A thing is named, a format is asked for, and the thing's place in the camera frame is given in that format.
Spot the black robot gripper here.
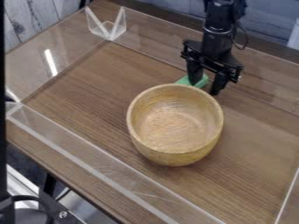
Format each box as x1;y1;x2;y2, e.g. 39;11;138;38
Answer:
182;25;245;95

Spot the green rectangular block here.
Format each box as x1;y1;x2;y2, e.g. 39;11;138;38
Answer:
174;73;211;89

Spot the light wooden bowl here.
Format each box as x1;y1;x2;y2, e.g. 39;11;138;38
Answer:
126;83;225;166

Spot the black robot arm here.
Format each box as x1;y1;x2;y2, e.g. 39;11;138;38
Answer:
182;0;249;95

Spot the black table leg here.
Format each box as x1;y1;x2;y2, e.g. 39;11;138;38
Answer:
43;174;58;197

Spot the clear acrylic tray enclosure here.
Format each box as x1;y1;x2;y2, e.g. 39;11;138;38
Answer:
6;1;299;224

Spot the black metal bracket with screw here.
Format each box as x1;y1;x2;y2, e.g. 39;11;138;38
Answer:
39;192;87;224

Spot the black cable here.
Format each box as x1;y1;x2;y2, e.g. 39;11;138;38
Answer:
7;194;55;224

